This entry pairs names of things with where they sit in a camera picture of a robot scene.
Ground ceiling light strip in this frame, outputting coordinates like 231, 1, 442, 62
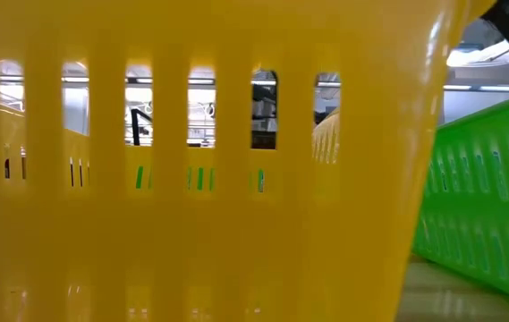
60, 76, 509, 94

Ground white ceiling duct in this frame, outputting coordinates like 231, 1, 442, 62
445, 38, 509, 69

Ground green plastic slotted basket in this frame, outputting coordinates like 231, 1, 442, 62
411, 89, 509, 310
135, 165, 266, 194

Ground yellow plastic slotted basket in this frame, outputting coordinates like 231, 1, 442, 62
0, 0, 499, 322

